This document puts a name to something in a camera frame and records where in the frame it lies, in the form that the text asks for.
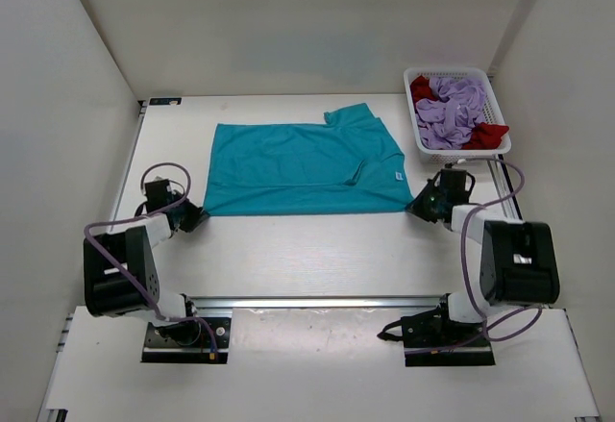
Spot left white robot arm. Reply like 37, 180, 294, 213
83, 178, 209, 345

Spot lilac t shirt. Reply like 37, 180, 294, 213
413, 75, 489, 152

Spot red t shirt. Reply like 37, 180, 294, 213
408, 74, 510, 152

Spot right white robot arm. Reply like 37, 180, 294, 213
406, 167, 560, 345

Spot dark label sticker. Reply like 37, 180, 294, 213
148, 97, 182, 106

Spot teal t shirt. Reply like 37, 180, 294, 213
204, 103, 413, 216

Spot white plastic basket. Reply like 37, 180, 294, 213
404, 67, 511, 163

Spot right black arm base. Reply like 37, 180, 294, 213
377, 304, 496, 367

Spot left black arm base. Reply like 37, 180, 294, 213
141, 310, 232, 364

